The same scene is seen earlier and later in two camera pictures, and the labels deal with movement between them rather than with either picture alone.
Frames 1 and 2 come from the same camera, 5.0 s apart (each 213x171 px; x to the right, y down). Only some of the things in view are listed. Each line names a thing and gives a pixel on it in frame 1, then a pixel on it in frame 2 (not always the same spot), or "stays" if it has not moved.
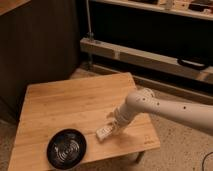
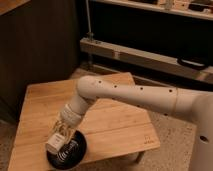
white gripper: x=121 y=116 -> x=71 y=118
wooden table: x=83 y=104 stays
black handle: x=195 y=64 stays
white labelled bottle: x=106 y=131 -> x=55 y=142
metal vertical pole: x=89 y=24 stays
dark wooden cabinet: x=39 y=43 stays
